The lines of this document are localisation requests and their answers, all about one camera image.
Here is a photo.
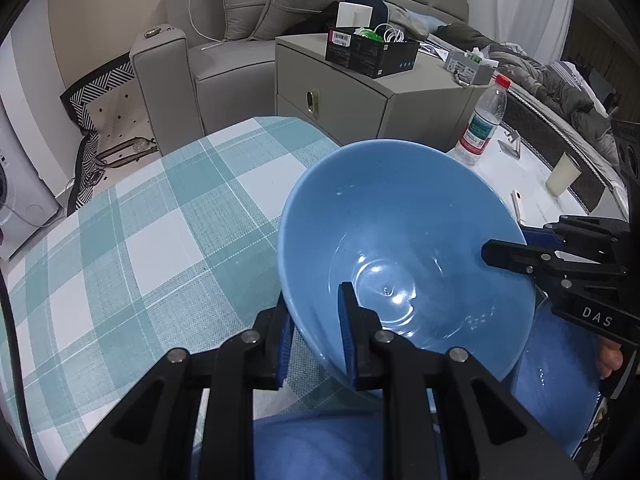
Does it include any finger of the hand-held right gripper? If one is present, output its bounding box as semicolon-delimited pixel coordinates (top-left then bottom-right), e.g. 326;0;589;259
520;215;631;261
481;239;628;292

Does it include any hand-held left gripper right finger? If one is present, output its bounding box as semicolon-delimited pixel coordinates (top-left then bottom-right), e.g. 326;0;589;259
337;282;583;480

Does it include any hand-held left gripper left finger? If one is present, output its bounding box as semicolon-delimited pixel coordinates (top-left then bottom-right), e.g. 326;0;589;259
57;292;296;480

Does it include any blue bowl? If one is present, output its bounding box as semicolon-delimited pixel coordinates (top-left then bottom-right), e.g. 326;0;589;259
510;297;608;457
276;140;544;397
252;400;446;480

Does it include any person's right hand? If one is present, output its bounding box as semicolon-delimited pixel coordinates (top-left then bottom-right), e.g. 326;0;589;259
597;340;625;378

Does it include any cream cup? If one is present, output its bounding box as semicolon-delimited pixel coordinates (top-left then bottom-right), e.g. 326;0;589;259
545;151;583;197

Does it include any white side table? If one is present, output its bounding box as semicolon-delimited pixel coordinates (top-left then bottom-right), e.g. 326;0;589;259
447;135;631;226

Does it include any white phone stand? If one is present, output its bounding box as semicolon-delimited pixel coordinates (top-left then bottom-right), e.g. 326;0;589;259
497;130;523;158

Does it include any plastic water bottle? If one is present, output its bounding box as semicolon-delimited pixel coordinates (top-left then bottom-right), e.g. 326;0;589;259
454;74;512;167

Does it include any grey blanket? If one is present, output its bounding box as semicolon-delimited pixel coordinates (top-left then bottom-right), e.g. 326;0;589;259
435;22;616;171

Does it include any teal checked tablecloth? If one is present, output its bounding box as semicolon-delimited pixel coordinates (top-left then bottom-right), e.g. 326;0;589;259
0;116;606;480

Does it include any grey nightstand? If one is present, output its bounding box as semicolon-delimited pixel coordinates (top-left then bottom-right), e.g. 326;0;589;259
275;32;493;153

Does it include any black cardboard box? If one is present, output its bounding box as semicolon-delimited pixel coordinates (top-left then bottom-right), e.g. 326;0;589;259
325;27;420;79

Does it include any small white box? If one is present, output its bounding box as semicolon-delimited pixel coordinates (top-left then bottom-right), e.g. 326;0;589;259
336;2;373;31

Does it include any grey sofa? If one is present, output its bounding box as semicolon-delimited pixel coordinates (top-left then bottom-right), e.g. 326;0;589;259
130;0;471;141

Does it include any white washing machine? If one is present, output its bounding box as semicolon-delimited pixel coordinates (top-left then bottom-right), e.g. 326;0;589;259
0;95;63;261

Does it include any black white patterned mat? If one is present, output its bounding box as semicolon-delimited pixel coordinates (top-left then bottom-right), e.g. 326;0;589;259
60;52;161;211

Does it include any grey cushion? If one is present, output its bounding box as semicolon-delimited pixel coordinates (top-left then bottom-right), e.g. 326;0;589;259
248;0;353;41
216;0;286;41

